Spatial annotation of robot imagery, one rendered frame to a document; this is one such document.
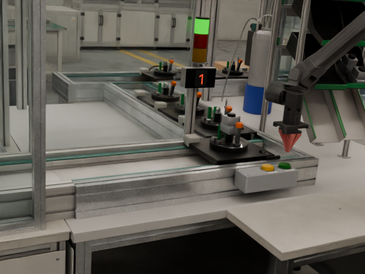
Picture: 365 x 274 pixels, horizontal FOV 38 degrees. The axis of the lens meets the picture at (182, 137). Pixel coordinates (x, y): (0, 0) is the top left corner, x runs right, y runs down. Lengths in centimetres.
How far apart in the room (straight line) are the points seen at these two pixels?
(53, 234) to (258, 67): 170
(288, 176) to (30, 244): 84
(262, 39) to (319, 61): 115
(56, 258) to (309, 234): 73
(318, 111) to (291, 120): 40
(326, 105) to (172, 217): 87
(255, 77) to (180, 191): 133
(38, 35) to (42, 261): 60
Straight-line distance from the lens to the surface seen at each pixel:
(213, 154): 182
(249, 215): 166
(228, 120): 186
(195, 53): 188
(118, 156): 183
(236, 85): 330
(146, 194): 161
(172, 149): 191
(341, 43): 170
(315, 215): 173
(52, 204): 153
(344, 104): 223
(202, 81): 190
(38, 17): 134
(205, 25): 187
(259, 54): 285
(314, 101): 214
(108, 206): 158
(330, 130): 210
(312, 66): 171
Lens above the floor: 155
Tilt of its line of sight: 17 degrees down
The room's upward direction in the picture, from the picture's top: 5 degrees clockwise
